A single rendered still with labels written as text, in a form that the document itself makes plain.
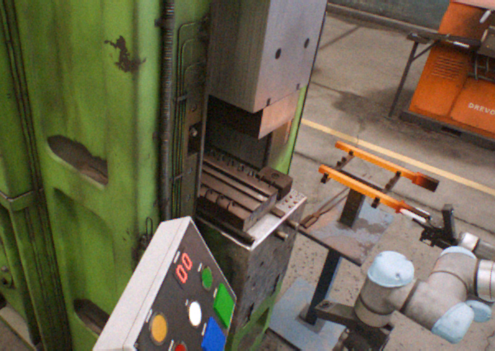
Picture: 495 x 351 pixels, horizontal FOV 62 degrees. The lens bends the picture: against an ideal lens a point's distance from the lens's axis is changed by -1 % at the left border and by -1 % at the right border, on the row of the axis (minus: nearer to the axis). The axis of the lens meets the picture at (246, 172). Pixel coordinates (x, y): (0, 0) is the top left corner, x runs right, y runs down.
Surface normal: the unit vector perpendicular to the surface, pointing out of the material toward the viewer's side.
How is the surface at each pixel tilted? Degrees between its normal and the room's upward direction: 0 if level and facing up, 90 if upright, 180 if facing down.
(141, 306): 30
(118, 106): 89
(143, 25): 90
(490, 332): 0
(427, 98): 91
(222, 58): 90
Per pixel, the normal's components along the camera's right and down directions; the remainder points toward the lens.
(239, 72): -0.57, 0.40
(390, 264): 0.13, -0.82
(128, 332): -0.37, -0.81
